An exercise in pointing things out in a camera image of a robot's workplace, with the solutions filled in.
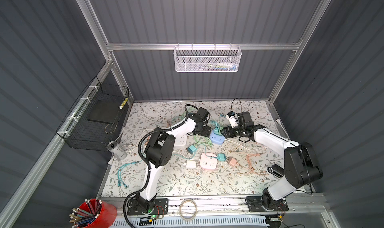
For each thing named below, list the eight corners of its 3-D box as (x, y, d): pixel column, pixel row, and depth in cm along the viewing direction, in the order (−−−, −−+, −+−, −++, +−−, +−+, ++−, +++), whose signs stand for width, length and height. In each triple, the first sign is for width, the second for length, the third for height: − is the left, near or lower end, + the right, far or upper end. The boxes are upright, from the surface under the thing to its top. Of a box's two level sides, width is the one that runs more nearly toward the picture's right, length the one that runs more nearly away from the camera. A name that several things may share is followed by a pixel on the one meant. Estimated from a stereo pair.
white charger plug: (186, 167, 88) (186, 166, 86) (186, 161, 90) (186, 160, 88) (196, 167, 88) (196, 166, 86) (196, 161, 90) (196, 160, 88)
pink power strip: (200, 171, 87) (200, 169, 84) (200, 154, 93) (200, 152, 91) (217, 171, 87) (218, 169, 84) (216, 154, 93) (216, 152, 91)
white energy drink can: (116, 160, 91) (105, 149, 80) (119, 152, 95) (109, 141, 83) (125, 160, 91) (115, 149, 80) (128, 152, 95) (118, 141, 83)
